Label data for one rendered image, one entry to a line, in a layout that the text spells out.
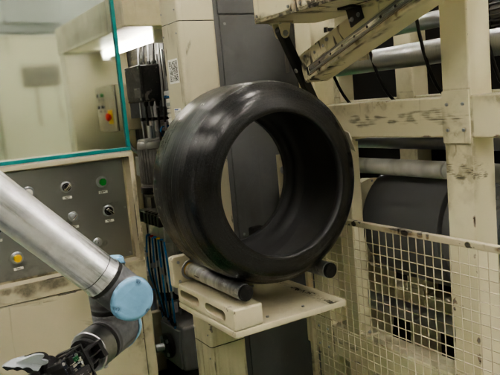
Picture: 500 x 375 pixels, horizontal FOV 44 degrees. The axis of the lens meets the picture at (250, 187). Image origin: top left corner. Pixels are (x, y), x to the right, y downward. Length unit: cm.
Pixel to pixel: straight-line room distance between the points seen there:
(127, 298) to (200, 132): 50
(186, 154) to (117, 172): 63
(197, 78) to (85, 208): 58
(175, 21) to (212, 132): 51
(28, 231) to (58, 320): 95
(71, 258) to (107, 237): 94
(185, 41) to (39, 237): 94
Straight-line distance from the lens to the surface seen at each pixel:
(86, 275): 126
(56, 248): 123
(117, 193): 217
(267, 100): 163
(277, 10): 195
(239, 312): 166
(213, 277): 178
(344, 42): 191
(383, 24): 179
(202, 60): 198
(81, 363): 132
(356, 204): 225
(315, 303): 184
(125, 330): 145
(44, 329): 213
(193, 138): 158
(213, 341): 209
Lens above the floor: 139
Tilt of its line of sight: 8 degrees down
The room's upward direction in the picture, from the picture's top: 5 degrees counter-clockwise
